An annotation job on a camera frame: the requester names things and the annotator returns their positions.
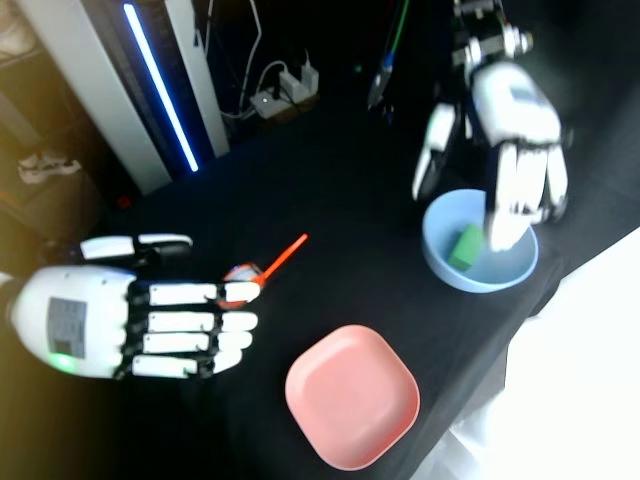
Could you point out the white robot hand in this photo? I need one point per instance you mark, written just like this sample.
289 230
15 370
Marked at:
70 320
515 105

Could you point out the green block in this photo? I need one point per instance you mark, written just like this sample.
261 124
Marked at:
465 247

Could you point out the orange measuring spoon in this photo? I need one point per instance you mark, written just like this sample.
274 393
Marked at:
285 255

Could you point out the light blue bowl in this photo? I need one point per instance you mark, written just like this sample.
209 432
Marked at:
450 277

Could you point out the pink square plate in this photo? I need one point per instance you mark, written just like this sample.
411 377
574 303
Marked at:
352 397

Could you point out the white shoe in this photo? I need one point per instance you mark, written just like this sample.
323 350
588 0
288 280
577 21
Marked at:
60 162
31 170

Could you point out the black table cloth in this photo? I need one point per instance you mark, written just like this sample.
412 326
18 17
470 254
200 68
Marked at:
350 225

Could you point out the white power strip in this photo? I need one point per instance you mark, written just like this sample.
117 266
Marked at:
300 82

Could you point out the white column with dark panel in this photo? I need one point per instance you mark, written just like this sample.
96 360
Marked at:
95 100

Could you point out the blue light strip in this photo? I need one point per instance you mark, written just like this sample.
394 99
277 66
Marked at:
160 90

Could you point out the white power adapter box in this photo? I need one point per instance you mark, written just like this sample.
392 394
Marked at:
267 104

